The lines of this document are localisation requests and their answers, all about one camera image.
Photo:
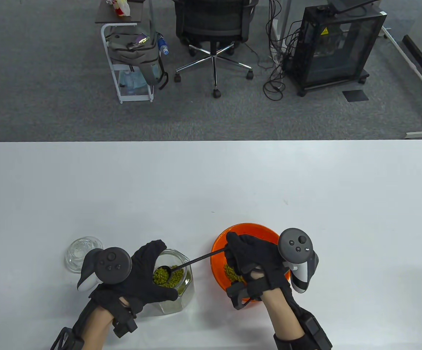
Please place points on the person's left hand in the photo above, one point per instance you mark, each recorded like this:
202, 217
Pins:
143, 280

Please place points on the person's right hand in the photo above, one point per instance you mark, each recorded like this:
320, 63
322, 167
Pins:
258, 251

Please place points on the large green mung beans heap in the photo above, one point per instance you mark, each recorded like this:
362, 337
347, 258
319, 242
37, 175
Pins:
176, 279

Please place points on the small mung beans portion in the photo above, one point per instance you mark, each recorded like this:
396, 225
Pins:
231, 273

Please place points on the clear glass jar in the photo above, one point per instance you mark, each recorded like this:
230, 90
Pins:
170, 307

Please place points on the orange plastic bowl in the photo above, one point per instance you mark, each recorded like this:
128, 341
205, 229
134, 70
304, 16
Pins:
218, 255

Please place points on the black measuring scoop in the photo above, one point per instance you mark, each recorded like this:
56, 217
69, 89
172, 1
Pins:
196, 259

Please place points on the clear glass jar lid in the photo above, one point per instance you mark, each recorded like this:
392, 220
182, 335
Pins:
77, 255

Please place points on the person's left forearm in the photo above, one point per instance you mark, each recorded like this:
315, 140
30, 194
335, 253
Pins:
97, 328

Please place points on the person's right forearm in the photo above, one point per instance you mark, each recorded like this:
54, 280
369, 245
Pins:
283, 313

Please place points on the dark grey left hand controller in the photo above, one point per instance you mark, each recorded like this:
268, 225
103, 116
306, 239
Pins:
112, 266

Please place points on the dark grey hand controller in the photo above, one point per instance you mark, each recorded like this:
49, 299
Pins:
112, 266
296, 244

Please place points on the dark grey right hand controller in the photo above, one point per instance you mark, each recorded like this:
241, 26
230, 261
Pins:
296, 244

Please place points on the black floor plate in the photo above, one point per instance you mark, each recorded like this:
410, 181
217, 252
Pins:
355, 95

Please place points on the pale blue plastic bag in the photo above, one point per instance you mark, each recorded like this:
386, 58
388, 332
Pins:
134, 82

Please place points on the black glass-walled cabinet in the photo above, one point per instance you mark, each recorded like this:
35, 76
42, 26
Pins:
327, 54

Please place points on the grey backpack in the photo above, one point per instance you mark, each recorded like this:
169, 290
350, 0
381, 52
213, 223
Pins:
134, 58

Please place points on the blue water bottle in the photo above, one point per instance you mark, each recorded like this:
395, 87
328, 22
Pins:
162, 45

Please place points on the black office chair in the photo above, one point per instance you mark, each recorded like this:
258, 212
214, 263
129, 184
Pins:
214, 18

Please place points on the shiny colourful packet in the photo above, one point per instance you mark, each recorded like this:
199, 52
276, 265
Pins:
139, 41

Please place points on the white cart with dark top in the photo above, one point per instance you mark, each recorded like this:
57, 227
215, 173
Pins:
105, 16

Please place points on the red and yellow snack bag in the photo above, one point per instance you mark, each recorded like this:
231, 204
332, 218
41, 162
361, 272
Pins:
122, 8

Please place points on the white post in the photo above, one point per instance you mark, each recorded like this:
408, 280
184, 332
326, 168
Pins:
283, 14

